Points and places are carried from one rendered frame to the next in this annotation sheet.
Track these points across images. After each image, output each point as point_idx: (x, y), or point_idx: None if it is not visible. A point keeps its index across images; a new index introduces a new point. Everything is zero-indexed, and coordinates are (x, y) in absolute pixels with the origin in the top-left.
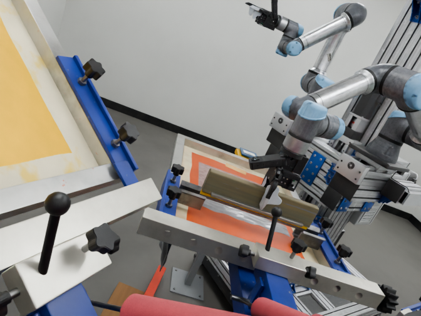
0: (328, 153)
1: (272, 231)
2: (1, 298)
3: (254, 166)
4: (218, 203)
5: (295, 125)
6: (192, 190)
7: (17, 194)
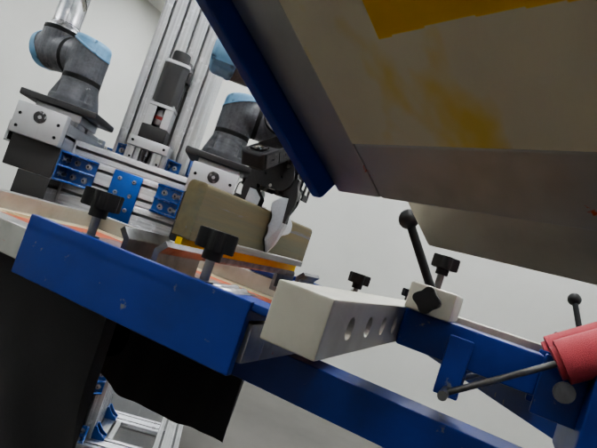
0: (143, 171)
1: (423, 252)
2: None
3: (268, 162)
4: None
5: None
6: (151, 249)
7: None
